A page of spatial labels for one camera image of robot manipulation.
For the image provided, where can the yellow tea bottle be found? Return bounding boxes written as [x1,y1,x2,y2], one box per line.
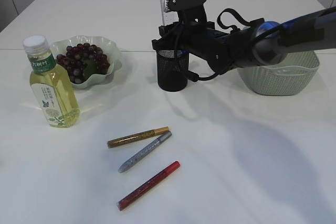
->
[23,35,80,128]

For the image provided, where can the black mesh pen holder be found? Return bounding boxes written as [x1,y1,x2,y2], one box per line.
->
[156,50,187,92]

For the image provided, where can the purple artificial grape bunch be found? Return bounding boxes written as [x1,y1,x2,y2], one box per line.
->
[56,42,110,84]

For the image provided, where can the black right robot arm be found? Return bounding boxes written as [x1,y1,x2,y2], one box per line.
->
[152,5,335,82]

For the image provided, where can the blue scissors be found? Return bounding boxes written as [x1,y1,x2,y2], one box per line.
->
[177,50,188,57]

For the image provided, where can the green wavy glass plate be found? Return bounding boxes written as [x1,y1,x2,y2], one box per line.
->
[50,35,121,89]

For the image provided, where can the pink purple scissors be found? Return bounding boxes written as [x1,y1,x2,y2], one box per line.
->
[164,50,174,58]

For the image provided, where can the red glitter pen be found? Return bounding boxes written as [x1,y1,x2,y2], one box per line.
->
[117,161,181,211]

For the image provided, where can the clear plastic ruler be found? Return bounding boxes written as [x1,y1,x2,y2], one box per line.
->
[160,0,174,26]

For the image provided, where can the silver glitter pen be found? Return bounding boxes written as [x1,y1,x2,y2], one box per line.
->
[118,131,172,173]

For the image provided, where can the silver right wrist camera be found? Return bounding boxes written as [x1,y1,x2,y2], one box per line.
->
[166,0,207,12]

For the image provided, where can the green plastic woven basket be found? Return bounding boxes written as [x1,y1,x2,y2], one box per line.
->
[238,51,320,96]

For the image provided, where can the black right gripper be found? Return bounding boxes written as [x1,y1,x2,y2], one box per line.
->
[151,20,232,57]

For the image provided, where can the gold glitter pen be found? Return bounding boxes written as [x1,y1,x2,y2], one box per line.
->
[107,126,170,148]

